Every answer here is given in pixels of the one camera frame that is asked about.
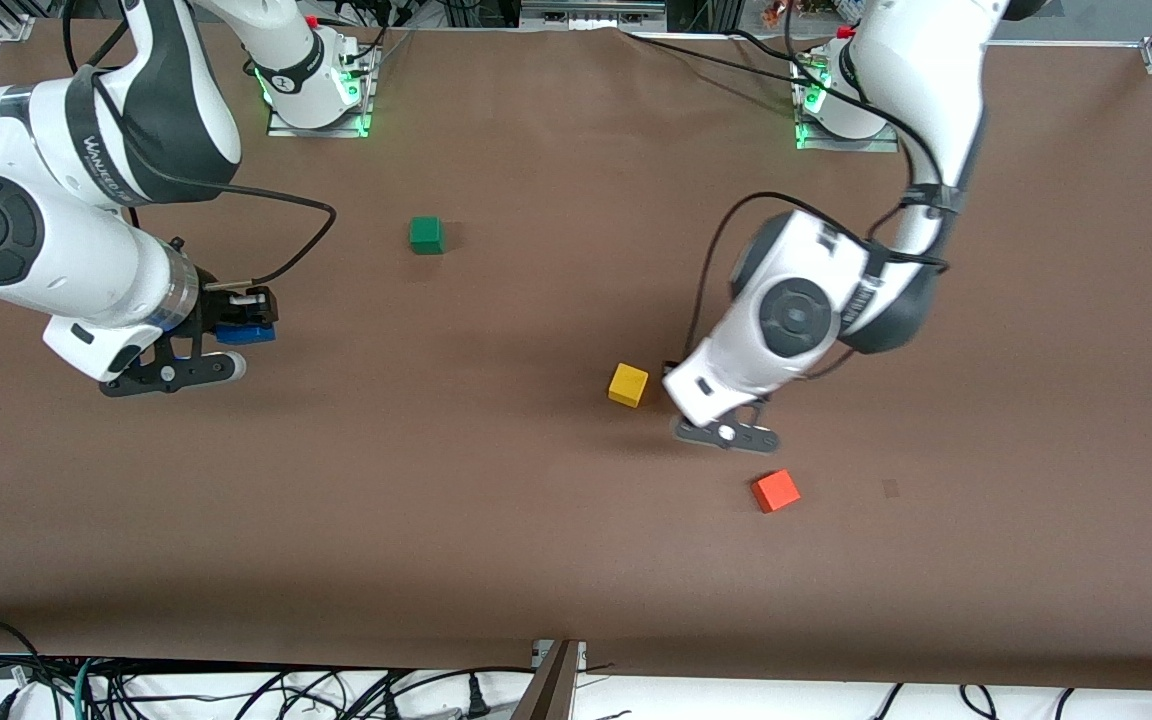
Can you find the blue wooden block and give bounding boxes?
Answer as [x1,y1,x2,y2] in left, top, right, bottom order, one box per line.
[215,318,278,347]

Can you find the orange wooden block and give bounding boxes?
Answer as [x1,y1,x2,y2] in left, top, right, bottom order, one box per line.
[751,468,802,515]

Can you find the yellow wooden block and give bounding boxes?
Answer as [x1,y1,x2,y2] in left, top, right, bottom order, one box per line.
[607,363,650,409]

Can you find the brown table cover sheet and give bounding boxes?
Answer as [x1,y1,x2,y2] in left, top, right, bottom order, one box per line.
[0,20,1152,693]

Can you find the metal table support beam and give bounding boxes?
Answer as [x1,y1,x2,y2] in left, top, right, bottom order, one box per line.
[511,640,588,720]

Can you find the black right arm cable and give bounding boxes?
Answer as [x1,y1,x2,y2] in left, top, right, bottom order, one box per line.
[61,0,339,293]

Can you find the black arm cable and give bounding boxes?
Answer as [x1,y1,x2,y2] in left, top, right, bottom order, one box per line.
[684,0,952,381]
[61,0,339,293]

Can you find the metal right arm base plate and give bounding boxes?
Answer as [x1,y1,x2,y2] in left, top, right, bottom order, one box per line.
[266,40,375,139]

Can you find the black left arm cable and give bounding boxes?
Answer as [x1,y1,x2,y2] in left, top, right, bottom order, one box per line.
[684,0,952,381]

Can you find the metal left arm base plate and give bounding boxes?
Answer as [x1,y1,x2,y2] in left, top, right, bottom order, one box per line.
[794,50,901,154]

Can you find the black cable on table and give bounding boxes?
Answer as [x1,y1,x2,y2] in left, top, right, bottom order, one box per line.
[621,30,817,91]

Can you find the aluminium frame bar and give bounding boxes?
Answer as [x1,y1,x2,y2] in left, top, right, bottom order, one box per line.
[520,0,668,29]

